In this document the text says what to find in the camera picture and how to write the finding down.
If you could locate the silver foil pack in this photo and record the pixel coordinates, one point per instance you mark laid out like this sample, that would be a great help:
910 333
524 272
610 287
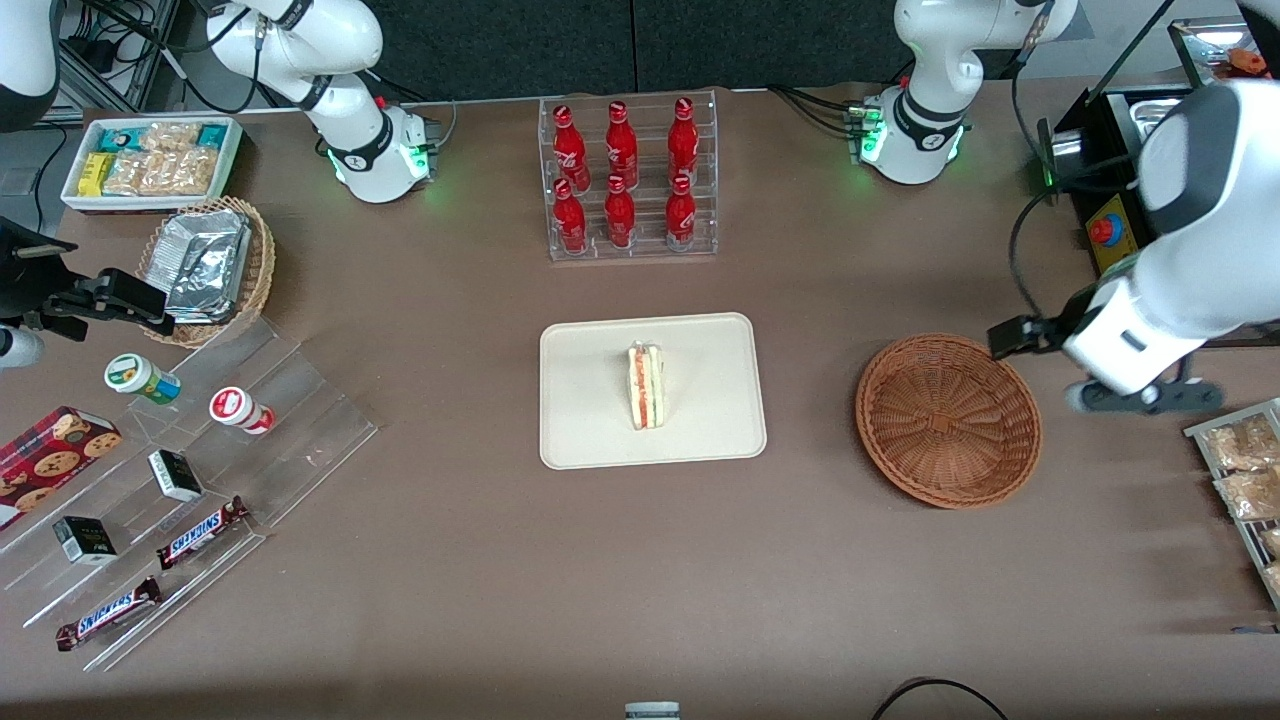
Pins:
205 230
205 285

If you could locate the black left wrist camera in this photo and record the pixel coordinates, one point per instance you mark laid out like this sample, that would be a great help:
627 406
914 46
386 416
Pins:
1020 338

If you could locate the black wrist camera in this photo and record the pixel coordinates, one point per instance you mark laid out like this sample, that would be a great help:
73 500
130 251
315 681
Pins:
120 295
1020 338

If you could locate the red cookie box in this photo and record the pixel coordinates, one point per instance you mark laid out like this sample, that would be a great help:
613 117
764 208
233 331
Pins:
50 455

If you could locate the clear bag of snacks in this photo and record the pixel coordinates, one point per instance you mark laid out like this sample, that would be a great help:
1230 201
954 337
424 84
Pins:
1250 495
1245 445
1272 542

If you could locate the green lid white cup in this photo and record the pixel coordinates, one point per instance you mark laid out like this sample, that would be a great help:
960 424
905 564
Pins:
135 375

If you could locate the small black box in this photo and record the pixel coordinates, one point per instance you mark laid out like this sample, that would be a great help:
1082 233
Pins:
175 475
85 540

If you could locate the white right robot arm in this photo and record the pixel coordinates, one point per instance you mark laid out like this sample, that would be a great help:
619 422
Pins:
370 150

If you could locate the teal snack packet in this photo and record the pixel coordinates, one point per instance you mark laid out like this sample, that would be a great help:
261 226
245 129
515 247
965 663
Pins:
122 137
212 135

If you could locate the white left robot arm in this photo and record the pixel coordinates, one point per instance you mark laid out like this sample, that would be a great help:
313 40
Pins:
1200 250

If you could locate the yellow snack packet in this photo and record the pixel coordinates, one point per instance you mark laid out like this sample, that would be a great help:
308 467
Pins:
95 175

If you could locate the clear acrylic bottle rack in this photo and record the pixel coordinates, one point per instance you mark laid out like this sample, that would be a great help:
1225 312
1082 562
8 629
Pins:
645 250

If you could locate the cream plastic tray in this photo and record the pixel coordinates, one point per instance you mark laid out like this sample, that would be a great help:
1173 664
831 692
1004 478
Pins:
590 390

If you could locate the round brown wicker basket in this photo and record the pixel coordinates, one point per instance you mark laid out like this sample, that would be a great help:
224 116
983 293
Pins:
945 420

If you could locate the aluminium frame rack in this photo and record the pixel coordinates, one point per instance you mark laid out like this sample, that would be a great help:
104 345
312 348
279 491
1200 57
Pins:
115 50

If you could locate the light wicker basket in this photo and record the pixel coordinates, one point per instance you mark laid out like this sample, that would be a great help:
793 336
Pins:
258 270

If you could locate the black control box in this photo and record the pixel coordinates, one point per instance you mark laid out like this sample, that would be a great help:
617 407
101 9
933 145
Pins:
1100 130

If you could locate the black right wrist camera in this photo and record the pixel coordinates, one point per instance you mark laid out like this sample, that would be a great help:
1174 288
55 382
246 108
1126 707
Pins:
120 295

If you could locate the stainless steel pan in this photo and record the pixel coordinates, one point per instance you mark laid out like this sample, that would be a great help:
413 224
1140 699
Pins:
1150 110

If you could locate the red lid white cup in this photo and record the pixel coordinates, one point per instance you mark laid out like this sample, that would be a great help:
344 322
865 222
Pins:
235 408

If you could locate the small grey white device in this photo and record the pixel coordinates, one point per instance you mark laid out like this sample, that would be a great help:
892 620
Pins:
652 711

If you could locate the red cola bottle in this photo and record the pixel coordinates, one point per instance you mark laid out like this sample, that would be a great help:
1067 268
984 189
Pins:
683 145
621 148
569 222
570 150
620 218
681 218

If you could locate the triangular sandwich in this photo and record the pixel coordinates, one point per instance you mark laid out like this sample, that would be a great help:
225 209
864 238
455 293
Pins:
646 385

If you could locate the glass display case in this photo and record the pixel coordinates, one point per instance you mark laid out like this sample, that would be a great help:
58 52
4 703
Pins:
1205 45

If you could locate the red emergency stop button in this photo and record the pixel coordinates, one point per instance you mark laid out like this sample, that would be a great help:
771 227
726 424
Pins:
1104 230

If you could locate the clear acrylic stepped stand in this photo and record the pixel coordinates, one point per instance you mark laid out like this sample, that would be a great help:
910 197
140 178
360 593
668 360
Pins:
300 420

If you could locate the clear bag of crackers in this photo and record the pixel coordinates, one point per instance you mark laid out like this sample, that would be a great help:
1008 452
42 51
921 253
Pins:
185 172
170 137
125 173

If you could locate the white rectangular snack bin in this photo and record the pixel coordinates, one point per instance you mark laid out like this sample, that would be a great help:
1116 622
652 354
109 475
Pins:
150 203

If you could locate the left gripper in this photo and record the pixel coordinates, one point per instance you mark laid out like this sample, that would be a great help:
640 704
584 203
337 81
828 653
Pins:
1056 327

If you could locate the black wrist mount bracket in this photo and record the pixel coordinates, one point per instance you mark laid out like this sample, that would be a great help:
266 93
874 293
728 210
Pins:
25 280

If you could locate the Snickers chocolate bar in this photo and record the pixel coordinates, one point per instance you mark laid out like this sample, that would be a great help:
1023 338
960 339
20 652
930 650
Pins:
108 613
200 533

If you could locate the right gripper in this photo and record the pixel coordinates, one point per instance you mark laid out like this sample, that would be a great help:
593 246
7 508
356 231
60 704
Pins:
30 278

